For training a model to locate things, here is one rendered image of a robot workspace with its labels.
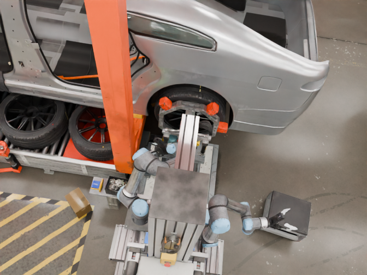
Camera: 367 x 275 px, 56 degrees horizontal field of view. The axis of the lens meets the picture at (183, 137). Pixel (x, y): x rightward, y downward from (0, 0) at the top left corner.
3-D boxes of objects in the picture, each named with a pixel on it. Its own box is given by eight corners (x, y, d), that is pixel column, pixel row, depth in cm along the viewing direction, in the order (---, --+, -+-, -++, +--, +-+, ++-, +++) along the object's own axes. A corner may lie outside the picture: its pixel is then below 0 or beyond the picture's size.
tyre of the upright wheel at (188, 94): (241, 101, 325) (190, 63, 291) (240, 121, 313) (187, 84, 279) (193, 124, 370) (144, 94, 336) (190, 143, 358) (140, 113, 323)
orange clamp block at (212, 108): (212, 108, 301) (219, 105, 294) (211, 116, 297) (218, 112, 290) (206, 105, 297) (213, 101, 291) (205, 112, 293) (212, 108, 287)
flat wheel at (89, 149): (132, 106, 389) (131, 94, 369) (138, 158, 357) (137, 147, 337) (72, 111, 379) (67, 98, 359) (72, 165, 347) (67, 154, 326)
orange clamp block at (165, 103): (172, 101, 299) (165, 96, 294) (171, 108, 295) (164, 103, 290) (166, 103, 303) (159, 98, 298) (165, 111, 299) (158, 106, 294)
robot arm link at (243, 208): (201, 192, 222) (238, 206, 257) (204, 208, 216) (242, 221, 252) (217, 186, 216) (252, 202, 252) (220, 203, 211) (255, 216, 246)
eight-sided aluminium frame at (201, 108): (213, 139, 341) (223, 107, 294) (212, 144, 337) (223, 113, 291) (158, 130, 340) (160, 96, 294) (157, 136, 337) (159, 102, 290)
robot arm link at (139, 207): (140, 222, 258) (140, 217, 246) (128, 210, 261) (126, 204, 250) (152, 211, 263) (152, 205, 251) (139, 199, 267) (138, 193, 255)
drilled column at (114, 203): (120, 200, 360) (117, 185, 324) (118, 209, 355) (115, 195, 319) (111, 199, 360) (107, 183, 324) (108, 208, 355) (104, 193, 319)
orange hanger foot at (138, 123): (147, 115, 355) (147, 94, 325) (136, 160, 328) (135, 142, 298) (131, 112, 355) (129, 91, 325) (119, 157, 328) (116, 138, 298)
